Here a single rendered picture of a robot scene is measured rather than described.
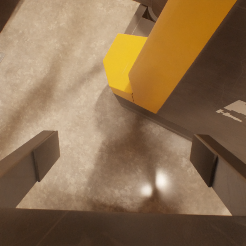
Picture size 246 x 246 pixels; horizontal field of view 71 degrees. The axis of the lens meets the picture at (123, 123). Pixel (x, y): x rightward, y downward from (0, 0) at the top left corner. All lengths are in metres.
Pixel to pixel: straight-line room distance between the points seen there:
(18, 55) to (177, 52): 1.15
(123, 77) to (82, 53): 0.55
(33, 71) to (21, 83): 0.10
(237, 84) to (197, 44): 0.08
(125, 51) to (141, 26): 0.15
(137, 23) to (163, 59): 0.52
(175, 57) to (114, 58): 0.42
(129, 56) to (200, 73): 0.40
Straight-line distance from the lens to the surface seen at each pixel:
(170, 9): 0.19
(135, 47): 0.64
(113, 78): 0.61
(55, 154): 0.17
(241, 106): 0.31
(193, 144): 0.17
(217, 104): 0.33
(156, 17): 0.77
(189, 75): 0.28
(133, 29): 0.76
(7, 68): 1.31
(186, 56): 0.24
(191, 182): 0.95
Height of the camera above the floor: 0.91
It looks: 80 degrees down
